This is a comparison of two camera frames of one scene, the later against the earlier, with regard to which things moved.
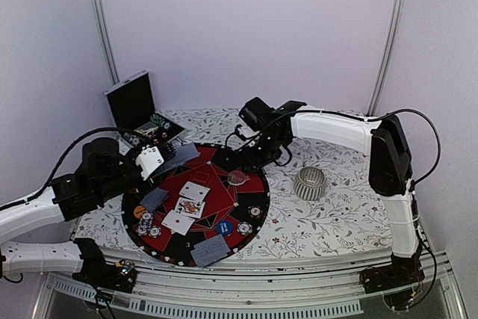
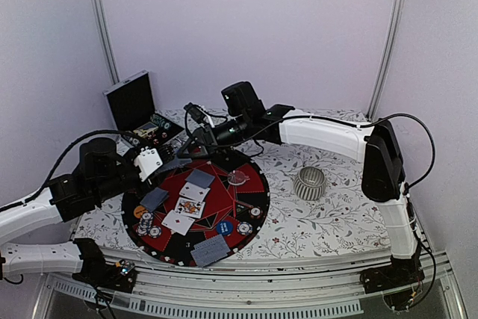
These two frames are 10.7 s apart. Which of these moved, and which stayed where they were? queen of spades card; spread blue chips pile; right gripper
Moved: right gripper
Stayed: queen of spades card; spread blue chips pile
